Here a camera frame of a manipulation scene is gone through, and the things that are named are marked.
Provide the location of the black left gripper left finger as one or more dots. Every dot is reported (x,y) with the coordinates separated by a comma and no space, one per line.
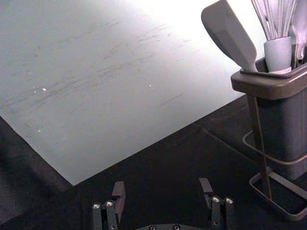
(119,194)

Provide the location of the black rack with steel bars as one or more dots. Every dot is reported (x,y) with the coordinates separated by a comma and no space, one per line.
(283,134)

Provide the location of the black table cloth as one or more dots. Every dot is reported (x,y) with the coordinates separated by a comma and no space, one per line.
(156,167)

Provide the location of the pale grey whisk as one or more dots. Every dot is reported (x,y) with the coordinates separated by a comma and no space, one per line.
(278,52)

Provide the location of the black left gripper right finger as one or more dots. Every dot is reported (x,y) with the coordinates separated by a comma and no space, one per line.
(217,210)

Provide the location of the grey spatula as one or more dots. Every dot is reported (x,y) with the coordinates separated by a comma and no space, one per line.
(227,31)

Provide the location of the pale kitchen utensil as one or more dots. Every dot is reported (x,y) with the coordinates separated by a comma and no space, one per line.
(301,26)

